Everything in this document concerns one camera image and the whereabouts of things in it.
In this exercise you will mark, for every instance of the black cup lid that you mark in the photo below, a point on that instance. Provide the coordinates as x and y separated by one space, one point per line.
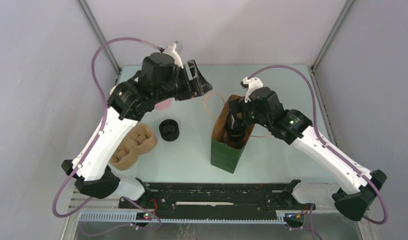
234 125

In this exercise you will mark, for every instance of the black sleeved paper cup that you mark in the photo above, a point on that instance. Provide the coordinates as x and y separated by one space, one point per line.
234 140

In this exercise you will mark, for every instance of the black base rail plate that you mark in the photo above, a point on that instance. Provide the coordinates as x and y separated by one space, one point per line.
216 202

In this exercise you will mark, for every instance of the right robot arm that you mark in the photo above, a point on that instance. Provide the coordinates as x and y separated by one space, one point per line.
358 186

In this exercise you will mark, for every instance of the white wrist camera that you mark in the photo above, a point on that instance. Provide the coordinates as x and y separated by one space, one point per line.
251 84
174 50

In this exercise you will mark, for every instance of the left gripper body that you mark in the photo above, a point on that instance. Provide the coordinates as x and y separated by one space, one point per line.
183 89

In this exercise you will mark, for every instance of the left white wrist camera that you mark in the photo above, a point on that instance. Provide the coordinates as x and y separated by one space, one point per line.
174 50

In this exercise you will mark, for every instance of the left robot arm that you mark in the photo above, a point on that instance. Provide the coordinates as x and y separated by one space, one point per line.
159 79

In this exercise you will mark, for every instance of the brown cardboard cup carrier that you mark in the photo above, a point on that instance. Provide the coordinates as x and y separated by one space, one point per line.
140 140

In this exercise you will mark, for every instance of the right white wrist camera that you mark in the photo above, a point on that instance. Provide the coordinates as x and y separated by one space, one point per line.
251 84

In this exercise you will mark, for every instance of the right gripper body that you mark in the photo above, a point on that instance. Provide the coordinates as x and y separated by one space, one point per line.
247 110

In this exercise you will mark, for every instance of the green paper bag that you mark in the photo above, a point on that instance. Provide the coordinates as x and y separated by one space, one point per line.
223 156

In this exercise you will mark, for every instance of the stack of black lids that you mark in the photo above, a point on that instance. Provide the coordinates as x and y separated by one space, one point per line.
169 130

